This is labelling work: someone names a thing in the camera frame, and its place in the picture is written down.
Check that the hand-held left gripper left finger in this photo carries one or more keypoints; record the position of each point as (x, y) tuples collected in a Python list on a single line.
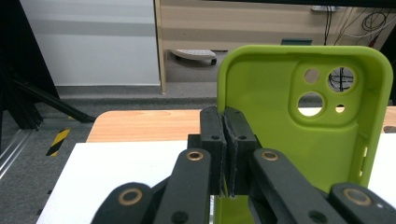
[(213, 130)]

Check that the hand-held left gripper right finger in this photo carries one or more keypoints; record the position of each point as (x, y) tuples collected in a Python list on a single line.
[(237, 130)]

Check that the green phone case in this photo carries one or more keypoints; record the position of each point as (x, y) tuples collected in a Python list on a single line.
[(264, 93)]

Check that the wooden table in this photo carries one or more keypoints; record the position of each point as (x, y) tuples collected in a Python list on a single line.
[(140, 124)]

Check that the white wheeled dolly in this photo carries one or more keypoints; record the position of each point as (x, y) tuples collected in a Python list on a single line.
[(194, 55)]

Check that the light wooden desk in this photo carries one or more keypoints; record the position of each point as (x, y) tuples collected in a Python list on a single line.
[(218, 28)]

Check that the dark rectangular desk panel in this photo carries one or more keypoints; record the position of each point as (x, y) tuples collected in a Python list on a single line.
[(296, 41)]

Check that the white table mat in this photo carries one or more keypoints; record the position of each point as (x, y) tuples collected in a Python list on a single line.
[(109, 168)]

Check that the white cabinet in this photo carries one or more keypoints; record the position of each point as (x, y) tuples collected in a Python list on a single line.
[(93, 40)]

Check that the white power strip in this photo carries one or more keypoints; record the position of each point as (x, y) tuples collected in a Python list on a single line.
[(325, 8)]

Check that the yellow black floor tape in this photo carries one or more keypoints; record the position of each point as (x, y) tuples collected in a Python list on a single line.
[(58, 142)]

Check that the black curtain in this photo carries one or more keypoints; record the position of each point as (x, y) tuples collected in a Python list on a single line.
[(21, 46)]

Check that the black horizontal frame bar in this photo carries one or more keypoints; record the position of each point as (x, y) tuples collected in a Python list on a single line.
[(311, 2)]

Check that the black frame strut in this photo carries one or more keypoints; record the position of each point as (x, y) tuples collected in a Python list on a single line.
[(53, 102)]

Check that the metal floor rail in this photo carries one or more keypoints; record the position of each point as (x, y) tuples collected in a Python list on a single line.
[(12, 152)]

